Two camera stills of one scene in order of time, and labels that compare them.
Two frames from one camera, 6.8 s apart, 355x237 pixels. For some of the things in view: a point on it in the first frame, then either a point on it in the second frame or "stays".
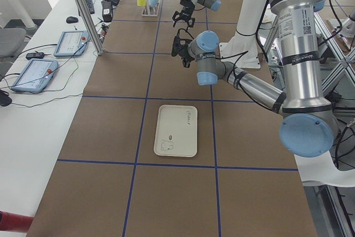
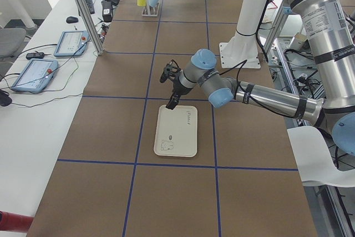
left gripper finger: [186, 63] to [173, 101]
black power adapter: [37, 55] stays
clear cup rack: [148, 11] stays
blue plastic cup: [153, 0] stays
